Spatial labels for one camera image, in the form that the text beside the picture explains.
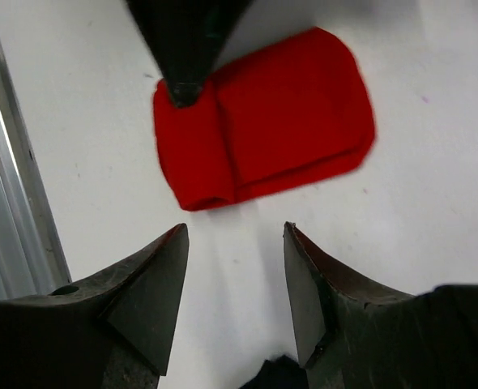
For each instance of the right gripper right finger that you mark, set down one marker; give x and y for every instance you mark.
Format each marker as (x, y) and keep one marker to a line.
(353, 332)

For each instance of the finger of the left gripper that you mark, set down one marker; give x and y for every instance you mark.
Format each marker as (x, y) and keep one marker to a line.
(185, 37)

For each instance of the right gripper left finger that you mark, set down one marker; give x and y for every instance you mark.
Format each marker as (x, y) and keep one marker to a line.
(113, 329)

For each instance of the red sock with white bear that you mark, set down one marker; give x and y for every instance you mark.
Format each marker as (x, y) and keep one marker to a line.
(294, 113)

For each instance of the plain black sock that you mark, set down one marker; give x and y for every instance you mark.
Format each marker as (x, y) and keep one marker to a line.
(280, 373)

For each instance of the aluminium mounting rail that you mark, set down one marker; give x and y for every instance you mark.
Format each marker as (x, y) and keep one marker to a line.
(31, 256)

